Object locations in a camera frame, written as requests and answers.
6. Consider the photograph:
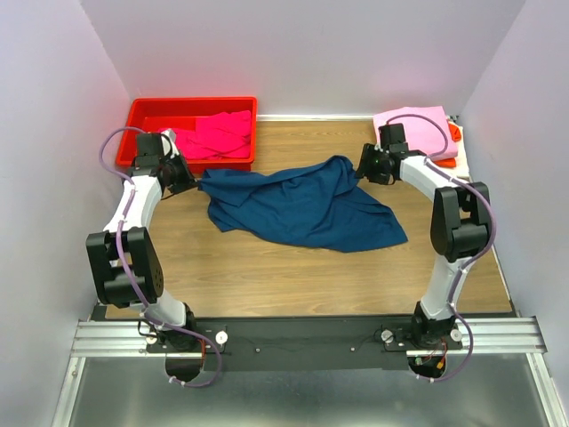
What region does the aluminium rail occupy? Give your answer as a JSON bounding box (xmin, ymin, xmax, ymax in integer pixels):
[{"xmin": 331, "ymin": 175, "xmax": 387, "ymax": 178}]
[{"xmin": 71, "ymin": 317, "xmax": 547, "ymax": 359}]

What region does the purple cable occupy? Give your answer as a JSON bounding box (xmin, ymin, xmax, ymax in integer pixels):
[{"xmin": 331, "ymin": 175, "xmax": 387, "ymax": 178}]
[
  {"xmin": 98, "ymin": 126, "xmax": 223, "ymax": 389},
  {"xmin": 385, "ymin": 113, "xmax": 497, "ymax": 384}
]

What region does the magenta t shirt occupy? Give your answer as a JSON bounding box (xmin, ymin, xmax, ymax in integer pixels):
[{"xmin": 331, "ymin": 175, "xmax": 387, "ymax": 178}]
[{"xmin": 173, "ymin": 110, "xmax": 252, "ymax": 161}]

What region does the dark blue t shirt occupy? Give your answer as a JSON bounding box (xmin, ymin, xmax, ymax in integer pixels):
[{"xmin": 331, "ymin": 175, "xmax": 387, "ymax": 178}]
[{"xmin": 199, "ymin": 156, "xmax": 408, "ymax": 253}]

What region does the red plastic bin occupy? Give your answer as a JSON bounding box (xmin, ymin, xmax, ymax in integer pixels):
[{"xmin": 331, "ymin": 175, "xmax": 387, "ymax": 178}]
[{"xmin": 126, "ymin": 97, "xmax": 257, "ymax": 174}]

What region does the folded orange t shirt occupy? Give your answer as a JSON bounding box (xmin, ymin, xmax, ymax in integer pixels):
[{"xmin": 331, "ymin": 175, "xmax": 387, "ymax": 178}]
[{"xmin": 434, "ymin": 120, "xmax": 462, "ymax": 169}]

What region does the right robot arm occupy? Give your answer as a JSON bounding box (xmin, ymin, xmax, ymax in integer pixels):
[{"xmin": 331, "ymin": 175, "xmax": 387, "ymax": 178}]
[{"xmin": 356, "ymin": 124, "xmax": 495, "ymax": 346}]

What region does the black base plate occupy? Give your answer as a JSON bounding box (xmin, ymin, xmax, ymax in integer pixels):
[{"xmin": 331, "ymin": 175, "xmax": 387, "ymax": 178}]
[{"xmin": 143, "ymin": 316, "xmax": 463, "ymax": 380}]

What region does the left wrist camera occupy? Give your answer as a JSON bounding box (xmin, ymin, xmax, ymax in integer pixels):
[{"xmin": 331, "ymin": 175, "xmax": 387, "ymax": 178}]
[{"xmin": 159, "ymin": 128, "xmax": 179, "ymax": 157}]

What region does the folded cream t shirt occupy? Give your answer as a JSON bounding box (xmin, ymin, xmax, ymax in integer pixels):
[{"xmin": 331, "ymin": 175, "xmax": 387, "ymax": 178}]
[{"xmin": 446, "ymin": 123, "xmax": 470, "ymax": 181}]

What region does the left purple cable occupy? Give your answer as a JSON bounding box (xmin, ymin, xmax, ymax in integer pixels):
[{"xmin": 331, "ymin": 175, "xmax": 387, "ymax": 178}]
[{"xmin": 98, "ymin": 126, "xmax": 223, "ymax": 389}]

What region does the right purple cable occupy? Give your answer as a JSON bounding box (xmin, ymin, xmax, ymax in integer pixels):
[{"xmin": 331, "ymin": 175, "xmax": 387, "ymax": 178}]
[{"xmin": 385, "ymin": 113, "xmax": 497, "ymax": 384}]

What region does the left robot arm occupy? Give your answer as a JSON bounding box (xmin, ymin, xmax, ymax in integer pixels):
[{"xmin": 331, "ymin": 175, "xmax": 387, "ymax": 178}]
[{"xmin": 85, "ymin": 128, "xmax": 199, "ymax": 352}]

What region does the folded pink t shirt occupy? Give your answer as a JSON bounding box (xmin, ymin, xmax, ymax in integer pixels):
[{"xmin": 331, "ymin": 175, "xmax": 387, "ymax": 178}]
[{"xmin": 373, "ymin": 106, "xmax": 452, "ymax": 160}]

